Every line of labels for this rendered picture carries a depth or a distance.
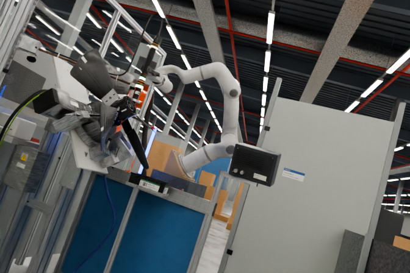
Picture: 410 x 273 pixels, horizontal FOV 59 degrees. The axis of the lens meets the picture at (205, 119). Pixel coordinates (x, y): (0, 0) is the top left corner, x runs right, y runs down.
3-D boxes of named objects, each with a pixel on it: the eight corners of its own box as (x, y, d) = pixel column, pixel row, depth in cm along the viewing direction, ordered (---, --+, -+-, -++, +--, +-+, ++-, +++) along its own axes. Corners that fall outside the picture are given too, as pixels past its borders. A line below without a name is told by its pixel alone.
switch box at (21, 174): (1, 183, 189) (17, 143, 192) (15, 184, 197) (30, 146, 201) (21, 192, 183) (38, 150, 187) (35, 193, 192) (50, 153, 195)
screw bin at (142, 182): (126, 183, 206) (130, 171, 207) (134, 183, 223) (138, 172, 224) (161, 195, 204) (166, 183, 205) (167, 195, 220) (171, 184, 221)
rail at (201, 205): (91, 171, 245) (95, 160, 246) (94, 172, 249) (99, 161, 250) (211, 216, 211) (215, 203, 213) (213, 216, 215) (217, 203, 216)
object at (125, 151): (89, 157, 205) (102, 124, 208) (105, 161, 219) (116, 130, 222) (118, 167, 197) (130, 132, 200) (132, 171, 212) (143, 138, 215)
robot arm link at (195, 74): (197, 53, 232) (152, 66, 234) (202, 75, 226) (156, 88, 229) (200, 60, 240) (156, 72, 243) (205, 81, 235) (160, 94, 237)
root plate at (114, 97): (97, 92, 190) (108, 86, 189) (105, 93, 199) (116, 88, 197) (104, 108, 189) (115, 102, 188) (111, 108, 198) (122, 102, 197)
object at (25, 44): (14, 47, 191) (21, 32, 192) (17, 50, 198) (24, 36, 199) (34, 54, 193) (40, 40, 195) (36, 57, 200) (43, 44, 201)
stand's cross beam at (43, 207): (25, 205, 195) (28, 197, 195) (31, 205, 198) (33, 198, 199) (51, 216, 188) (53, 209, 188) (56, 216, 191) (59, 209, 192)
